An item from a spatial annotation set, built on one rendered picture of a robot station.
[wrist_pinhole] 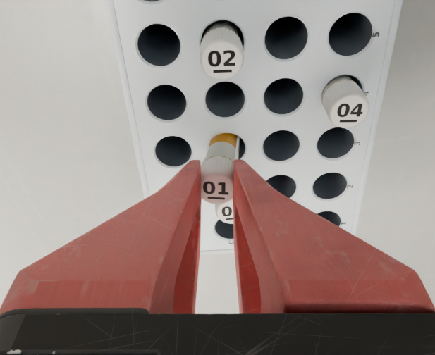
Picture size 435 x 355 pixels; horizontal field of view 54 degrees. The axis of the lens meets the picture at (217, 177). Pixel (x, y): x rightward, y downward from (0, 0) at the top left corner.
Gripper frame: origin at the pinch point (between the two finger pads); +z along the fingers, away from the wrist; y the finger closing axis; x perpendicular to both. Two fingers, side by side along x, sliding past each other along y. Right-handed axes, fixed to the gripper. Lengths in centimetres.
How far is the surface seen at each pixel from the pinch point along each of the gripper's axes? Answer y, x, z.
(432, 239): -11.7, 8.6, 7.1
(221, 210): -0.1, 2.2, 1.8
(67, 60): 5.9, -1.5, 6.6
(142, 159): 2.6, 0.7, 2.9
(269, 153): -1.9, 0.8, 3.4
